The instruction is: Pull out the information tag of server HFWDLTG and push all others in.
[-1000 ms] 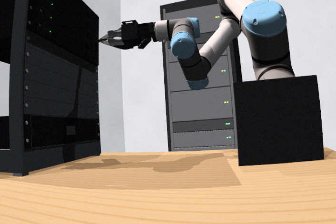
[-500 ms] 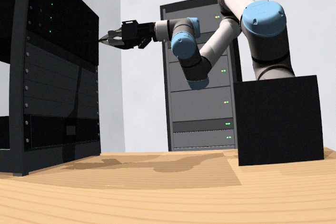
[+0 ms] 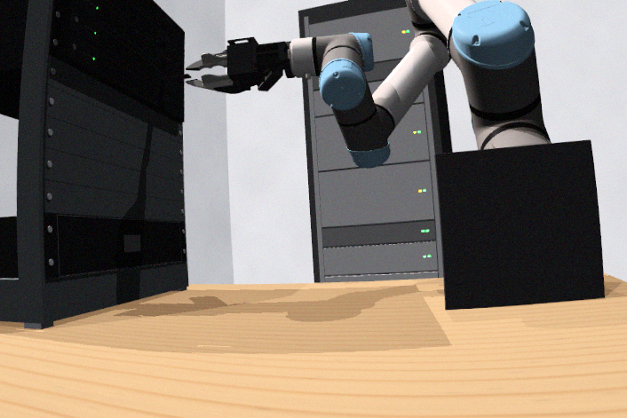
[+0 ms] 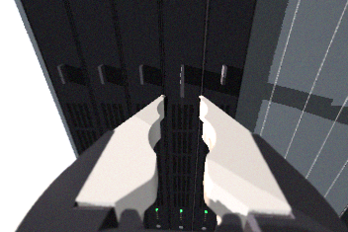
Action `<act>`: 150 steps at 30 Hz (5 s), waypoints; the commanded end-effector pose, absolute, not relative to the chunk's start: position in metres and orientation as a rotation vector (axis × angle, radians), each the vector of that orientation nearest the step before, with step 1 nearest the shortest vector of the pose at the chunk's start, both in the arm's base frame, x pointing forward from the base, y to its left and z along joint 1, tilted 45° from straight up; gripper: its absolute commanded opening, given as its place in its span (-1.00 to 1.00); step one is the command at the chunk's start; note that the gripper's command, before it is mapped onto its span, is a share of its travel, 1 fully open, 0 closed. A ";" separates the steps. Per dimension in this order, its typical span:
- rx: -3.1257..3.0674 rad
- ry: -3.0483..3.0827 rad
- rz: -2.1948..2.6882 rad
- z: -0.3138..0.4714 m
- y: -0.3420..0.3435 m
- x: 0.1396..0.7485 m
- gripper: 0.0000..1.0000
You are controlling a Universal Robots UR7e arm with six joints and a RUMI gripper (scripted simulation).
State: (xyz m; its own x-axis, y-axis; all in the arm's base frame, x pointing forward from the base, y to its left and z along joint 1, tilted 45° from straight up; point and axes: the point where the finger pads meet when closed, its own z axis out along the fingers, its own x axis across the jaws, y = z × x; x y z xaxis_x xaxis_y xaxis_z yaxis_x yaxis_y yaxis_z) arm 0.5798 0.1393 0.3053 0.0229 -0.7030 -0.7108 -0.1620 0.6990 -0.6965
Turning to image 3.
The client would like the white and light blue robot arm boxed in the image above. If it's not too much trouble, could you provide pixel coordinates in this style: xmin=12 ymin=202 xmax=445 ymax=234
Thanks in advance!
xmin=288 ymin=0 xmax=551 ymax=169

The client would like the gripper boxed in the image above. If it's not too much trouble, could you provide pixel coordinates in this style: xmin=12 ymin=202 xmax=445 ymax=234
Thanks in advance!
xmin=186 ymin=37 xmax=295 ymax=94

